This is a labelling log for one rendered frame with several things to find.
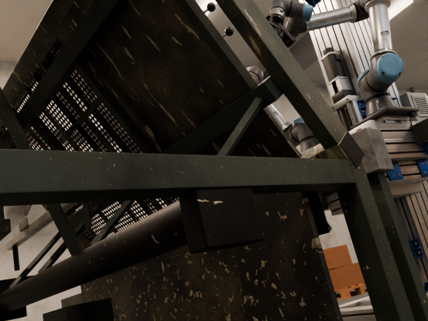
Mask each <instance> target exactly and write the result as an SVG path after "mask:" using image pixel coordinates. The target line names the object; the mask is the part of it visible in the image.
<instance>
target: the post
mask: <svg viewBox="0 0 428 321"><path fill-rule="evenodd" d="M367 178H368V181H369V184H370V187H371V190H372V193H373V196H374V199H375V202H376V205H377V208H378V211H379V214H380V217H381V220H382V223H383V226H384V229H385V232H386V235H387V238H388V241H389V244H390V247H391V250H392V253H393V256H394V259H395V262H396V265H397V268H398V271H399V274H400V277H401V280H402V283H403V286H404V289H405V292H406V295H407V298H408V301H409V304H410V307H411V310H412V313H413V316H414V319H415V321H428V298H427V294H426V292H425V289H424V286H423V283H422V280H421V277H420V274H419V272H418V269H417V265H416V263H415V260H414V257H413V254H412V251H411V248H410V245H409V243H408V239H407V237H406V234H405V231H404V228H403V225H402V222H401V219H400V216H399V214H398V211H397V208H396V204H395V202H394V198H393V197H392V193H391V191H390V187H389V184H388V181H387V179H386V176H385V173H374V174H372V175H369V176H367Z"/></svg>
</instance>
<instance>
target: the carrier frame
mask: <svg viewBox="0 0 428 321"><path fill-rule="evenodd" d="M327 190H336V192H337V194H338V197H339V201H340V204H341V208H342V210H343V214H344V217H345V220H346V224H347V227H348V230H349V233H350V237H351V239H352V243H353V247H354V249H355V253H356V256H357V260H358V262H359V266H360V270H361V272H362V276H363V279H364V282H365V285H366V288H367V292H368V295H369V298H370V301H371V305H372V307H373V311H374V315H375V317H376V321H415V319H414V316H413V313H412V310H411V307H410V304H409V301H408V298H407V295H406V292H405V289H404V286H403V283H402V280H401V277H400V274H399V271H398V268H397V265H396V262H395V259H394V256H393V253H392V250H391V247H390V244H389V241H388V238H387V235H386V232H385V229H384V226H383V223H382V220H381V217H380V214H379V211H378V208H377V205H376V202H375V199H374V196H373V193H372V190H371V187H370V184H369V181H368V178H367V175H366V172H365V169H364V166H363V163H362V161H361V162H360V164H359V167H358V168H357V169H355V167H354V166H353V164H352V163H351V162H350V161H349V160H344V159H304V158H283V157H243V156H223V155H182V154H161V153H122V152H81V151H60V150H21V149H0V206H22V205H35V204H61V203H87V202H101V201H127V200H141V199H167V198H179V200H178V201H176V202H174V203H172V204H170V205H169V206H167V207H165V208H163V209H161V210H159V211H156V212H155V213H153V214H151V215H149V216H147V217H145V218H143V219H141V220H140V221H138V222H136V223H134V224H132V225H130V226H128V227H126V228H125V229H122V230H121V231H118V232H116V233H115V234H112V235H111V236H109V237H107V238H105V239H103V240H101V241H99V242H97V243H96V244H94V245H92V246H90V247H88V248H86V249H84V250H82V251H81V252H78V253H76V254H74V255H73V256H70V257H68V258H67V259H65V260H63V261H61V262H59V263H57V264H55V265H53V266H52V267H50V268H48V269H46V270H44V271H42V272H40V273H38V274H36V275H32V276H26V277H25V278H24V279H23V281H22V282H21V283H19V284H17V285H15V286H13V287H11V288H9V286H10V285H11V284H12V283H13V282H14V281H15V280H16V279H17V278H11V279H6V280H0V321H8V320H14V319H18V318H23V317H26V316H27V308H26V306H27V305H30V304H32V303H35V302H38V301H40V300H43V299H46V298H48V297H51V296H54V295H56V294H59V293H61V292H64V291H67V290H69V289H72V288H75V287H77V286H81V292H82V301H83V303H82V304H76V305H72V306H67V307H64V308H60V309H58V310H54V311H50V312H48V313H44V314H43V321H343V318H342V316H341V312H340V309H339V305H338V301H337V298H336V294H335V291H334V287H333V284H332V280H331V276H330V274H329V270H328V267H327V263H326V260H325V256H324V252H323V250H322V245H321V242H320V238H319V236H318V232H317V228H316V225H315V221H314V218H313V214H312V212H311V208H310V204H309V200H308V196H307V194H306V192H313V191H327Z"/></svg>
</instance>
